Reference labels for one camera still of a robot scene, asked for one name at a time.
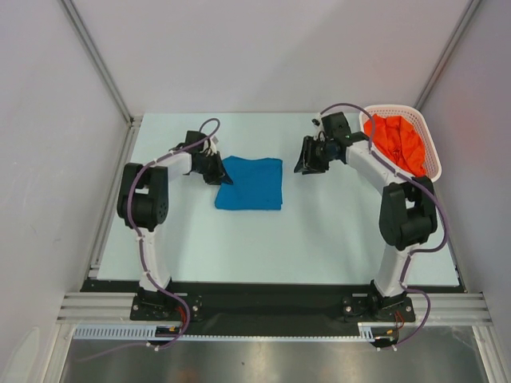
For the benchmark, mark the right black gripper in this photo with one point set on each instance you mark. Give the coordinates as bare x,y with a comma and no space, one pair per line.
310,154

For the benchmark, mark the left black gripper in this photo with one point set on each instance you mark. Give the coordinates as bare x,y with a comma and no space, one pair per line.
215,179

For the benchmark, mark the blue t shirt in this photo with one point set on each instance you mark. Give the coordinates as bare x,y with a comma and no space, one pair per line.
257,185

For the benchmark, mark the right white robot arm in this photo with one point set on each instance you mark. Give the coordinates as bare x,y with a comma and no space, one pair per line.
407,215

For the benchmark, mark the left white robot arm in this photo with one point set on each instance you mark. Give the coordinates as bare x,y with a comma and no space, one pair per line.
143,198

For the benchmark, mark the orange t shirt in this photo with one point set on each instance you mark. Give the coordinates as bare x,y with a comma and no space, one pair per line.
396,139

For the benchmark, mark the white plastic basket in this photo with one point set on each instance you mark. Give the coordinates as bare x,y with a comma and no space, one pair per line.
432,163

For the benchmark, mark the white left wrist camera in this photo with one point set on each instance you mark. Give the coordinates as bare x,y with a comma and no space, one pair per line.
209,148

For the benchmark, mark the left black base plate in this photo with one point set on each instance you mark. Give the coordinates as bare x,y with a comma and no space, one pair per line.
154,306

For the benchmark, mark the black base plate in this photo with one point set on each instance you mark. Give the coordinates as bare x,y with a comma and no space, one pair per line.
154,306
373,308

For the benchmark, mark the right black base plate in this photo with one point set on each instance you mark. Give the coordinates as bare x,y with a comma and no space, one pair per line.
373,308

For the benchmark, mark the white slotted cable duct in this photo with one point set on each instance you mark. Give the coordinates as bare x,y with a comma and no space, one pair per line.
162,333

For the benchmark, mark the aluminium front rail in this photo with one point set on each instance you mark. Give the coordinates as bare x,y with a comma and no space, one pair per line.
443,309

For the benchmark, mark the left aluminium corner post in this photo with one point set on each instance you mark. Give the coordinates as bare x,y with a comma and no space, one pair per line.
84,36

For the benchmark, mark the aluminium corner post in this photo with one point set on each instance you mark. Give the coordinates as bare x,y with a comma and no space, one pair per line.
84,36
454,40

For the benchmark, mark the right aluminium corner post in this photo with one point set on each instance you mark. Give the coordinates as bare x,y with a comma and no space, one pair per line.
454,40

